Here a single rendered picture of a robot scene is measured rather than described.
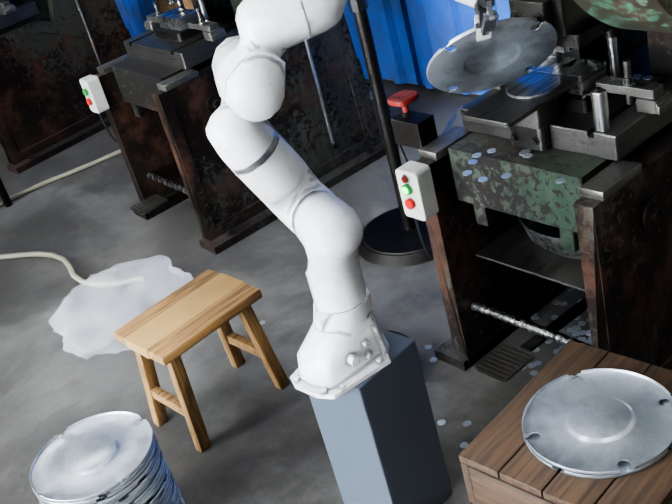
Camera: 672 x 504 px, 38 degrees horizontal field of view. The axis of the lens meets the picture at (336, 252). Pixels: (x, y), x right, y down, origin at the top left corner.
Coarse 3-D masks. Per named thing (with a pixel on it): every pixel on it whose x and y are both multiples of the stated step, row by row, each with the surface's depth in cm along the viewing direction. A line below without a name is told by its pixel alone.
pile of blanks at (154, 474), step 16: (160, 448) 225; (144, 464) 215; (160, 464) 223; (128, 480) 212; (144, 480) 215; (160, 480) 221; (96, 496) 210; (112, 496) 210; (128, 496) 213; (144, 496) 216; (160, 496) 222; (176, 496) 230
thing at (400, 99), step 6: (402, 90) 241; (408, 90) 240; (396, 96) 238; (402, 96) 237; (408, 96) 236; (414, 96) 237; (390, 102) 237; (396, 102) 236; (402, 102) 235; (408, 102) 236; (402, 108) 239; (408, 108) 240
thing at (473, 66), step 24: (504, 24) 197; (528, 24) 199; (456, 48) 202; (480, 48) 204; (504, 48) 208; (528, 48) 209; (552, 48) 211; (432, 72) 210; (456, 72) 212; (480, 72) 215; (504, 72) 217; (528, 72) 220
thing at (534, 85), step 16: (528, 80) 221; (544, 80) 218; (560, 80) 216; (576, 80) 216; (496, 96) 218; (512, 96) 216; (528, 96) 213; (544, 96) 212; (464, 112) 215; (480, 112) 213; (496, 112) 211; (512, 112) 209; (528, 112) 208; (544, 112) 215; (512, 128) 222; (528, 128) 218; (544, 128) 216; (512, 144) 225; (528, 144) 221; (544, 144) 218
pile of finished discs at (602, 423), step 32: (576, 384) 193; (608, 384) 190; (640, 384) 188; (544, 416) 187; (576, 416) 184; (608, 416) 182; (640, 416) 181; (544, 448) 180; (576, 448) 178; (608, 448) 176; (640, 448) 174
